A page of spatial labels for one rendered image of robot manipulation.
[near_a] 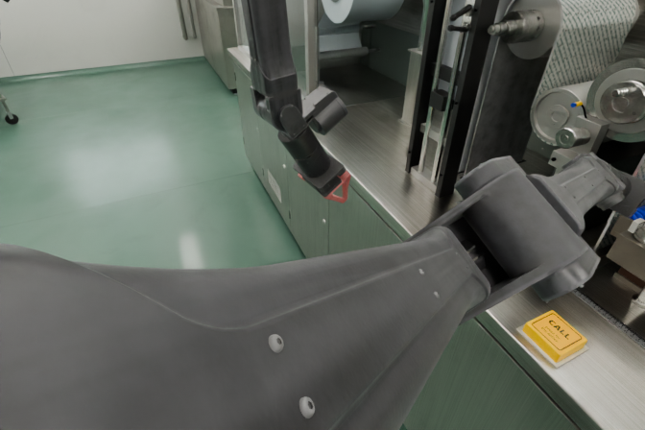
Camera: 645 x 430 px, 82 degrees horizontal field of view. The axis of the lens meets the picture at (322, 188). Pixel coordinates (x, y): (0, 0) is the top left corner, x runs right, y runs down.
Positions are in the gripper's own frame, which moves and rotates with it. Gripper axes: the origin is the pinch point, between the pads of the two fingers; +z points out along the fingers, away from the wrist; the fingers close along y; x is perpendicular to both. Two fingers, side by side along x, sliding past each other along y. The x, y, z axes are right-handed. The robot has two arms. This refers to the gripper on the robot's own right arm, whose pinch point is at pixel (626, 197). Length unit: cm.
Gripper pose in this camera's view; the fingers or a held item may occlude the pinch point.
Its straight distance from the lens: 94.0
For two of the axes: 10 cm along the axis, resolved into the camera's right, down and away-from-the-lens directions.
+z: 7.9, 2.1, 5.8
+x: 4.6, -8.3, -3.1
